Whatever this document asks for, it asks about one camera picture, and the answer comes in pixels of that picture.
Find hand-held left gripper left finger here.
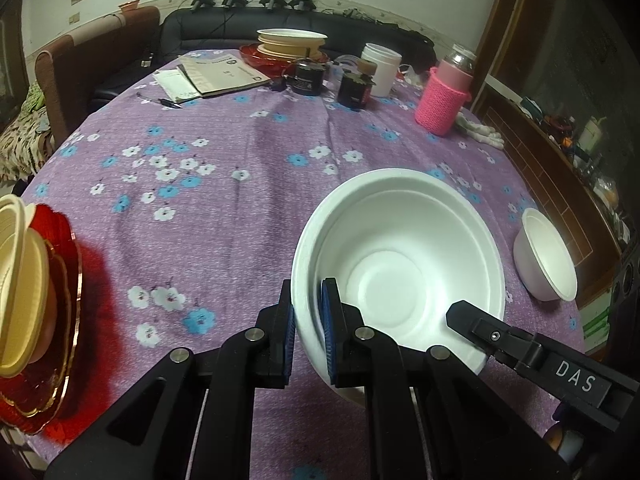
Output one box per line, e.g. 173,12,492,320
45,280,296,480

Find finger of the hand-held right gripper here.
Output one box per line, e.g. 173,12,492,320
445,300,550,376

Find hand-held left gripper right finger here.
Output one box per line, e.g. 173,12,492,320
320,277,571,480

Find large white foam bowl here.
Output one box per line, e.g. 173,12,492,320
291,169,505,406

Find red gold-rimmed glass bowl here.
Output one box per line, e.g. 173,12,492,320
30,240,73,413

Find large red glass plate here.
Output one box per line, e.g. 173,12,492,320
0,203,86,436

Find cream plastic bowl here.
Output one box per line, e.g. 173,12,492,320
25,227,60,367
260,40,322,59
256,28,328,44

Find cream bowls stack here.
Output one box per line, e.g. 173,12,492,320
0,195,39,380

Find green and white box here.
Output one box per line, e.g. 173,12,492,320
581,299,617,357

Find small white foam bowl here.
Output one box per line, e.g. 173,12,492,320
513,207,579,303

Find purple floral tablecloth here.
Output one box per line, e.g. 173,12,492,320
15,49,587,480

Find white gloves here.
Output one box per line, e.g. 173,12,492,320
454,111,507,149

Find white plastic bottle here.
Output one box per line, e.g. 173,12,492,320
579,116,607,154

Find black jar with label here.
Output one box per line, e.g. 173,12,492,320
336,72,376,112
291,58,329,97

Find bottle in pink knitted sleeve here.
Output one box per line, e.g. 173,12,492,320
414,43,479,136

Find black pen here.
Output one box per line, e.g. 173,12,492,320
136,92,185,110

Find beige booklet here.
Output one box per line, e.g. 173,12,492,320
178,54,272,99

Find white plastic cup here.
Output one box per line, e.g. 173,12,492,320
361,43,403,99

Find white paper sheet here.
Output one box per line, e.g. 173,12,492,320
151,70,202,107

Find dark wooden sideboard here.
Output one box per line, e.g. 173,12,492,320
469,0,640,363

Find black leather sofa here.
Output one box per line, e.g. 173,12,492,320
91,6,437,112

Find patterned blanket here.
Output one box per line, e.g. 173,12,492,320
0,109,57,184

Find brown armchair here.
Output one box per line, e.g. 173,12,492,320
34,6,162,147

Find green cloth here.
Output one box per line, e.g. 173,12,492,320
22,82,47,112

